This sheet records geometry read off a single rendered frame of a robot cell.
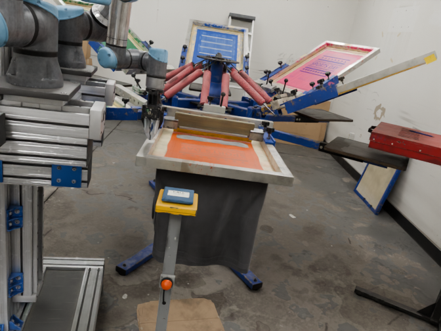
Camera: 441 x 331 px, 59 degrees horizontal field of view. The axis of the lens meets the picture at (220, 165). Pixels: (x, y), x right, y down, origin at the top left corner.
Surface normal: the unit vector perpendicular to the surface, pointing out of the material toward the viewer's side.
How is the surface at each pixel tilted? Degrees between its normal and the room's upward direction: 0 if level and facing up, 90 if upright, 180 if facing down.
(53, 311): 0
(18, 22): 90
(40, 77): 72
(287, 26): 90
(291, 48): 90
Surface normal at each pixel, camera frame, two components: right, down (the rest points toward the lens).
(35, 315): 0.15, -0.94
